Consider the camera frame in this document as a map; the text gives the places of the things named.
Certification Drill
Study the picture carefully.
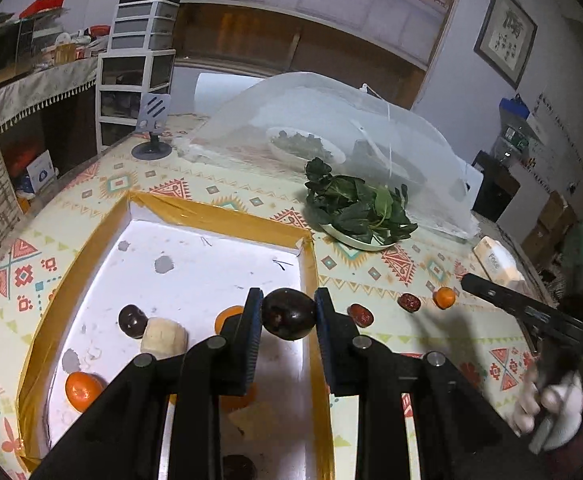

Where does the beige cake chunk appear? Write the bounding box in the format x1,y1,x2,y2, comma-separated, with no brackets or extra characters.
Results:
140,318,188,360
229,402,278,441

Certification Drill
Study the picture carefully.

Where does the dark plum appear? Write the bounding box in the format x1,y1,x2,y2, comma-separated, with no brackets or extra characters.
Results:
261,287,316,341
222,454,258,480
118,304,148,339

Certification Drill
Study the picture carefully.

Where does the beige cake chunk front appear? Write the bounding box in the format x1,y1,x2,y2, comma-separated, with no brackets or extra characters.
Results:
229,402,278,441

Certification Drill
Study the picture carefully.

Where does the white gloved right hand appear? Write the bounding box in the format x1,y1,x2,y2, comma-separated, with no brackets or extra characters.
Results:
509,364,583,452

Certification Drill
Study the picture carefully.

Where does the tissue paper pack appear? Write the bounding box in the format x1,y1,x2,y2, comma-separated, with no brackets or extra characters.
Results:
473,236,525,288

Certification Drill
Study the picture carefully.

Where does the red date right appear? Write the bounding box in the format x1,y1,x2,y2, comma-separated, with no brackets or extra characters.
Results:
397,292,421,313

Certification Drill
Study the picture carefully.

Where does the red date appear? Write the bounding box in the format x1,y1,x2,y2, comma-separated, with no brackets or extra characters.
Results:
397,292,421,313
347,304,375,328

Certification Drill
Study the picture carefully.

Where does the red date left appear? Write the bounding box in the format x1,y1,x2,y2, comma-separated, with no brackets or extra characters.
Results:
347,304,375,328

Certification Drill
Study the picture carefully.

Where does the yellow taped foam box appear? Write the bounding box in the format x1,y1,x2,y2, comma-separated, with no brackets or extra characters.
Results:
16,192,335,479

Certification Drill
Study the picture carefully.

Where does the small orange mandarin far right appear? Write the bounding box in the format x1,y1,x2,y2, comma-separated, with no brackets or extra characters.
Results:
214,306,244,335

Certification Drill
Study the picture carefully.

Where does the plate of green spinach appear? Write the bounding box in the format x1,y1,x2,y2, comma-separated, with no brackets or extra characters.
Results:
305,157,418,245

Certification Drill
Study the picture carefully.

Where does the white mesh food cover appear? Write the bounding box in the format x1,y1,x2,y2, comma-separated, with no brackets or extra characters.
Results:
173,73,478,240

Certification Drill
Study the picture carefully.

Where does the framed calligraphy picture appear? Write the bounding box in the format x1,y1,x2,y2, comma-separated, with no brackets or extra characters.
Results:
474,0,538,89

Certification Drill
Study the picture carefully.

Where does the plate under mesh cover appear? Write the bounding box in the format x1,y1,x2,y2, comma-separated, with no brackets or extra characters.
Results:
266,127,347,169

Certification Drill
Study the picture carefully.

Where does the side counter with cloth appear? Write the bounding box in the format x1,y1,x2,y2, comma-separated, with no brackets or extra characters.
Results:
0,58,98,200

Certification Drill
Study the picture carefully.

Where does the white plastic drawer tower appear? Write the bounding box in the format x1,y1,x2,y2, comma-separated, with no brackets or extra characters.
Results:
95,0,181,152

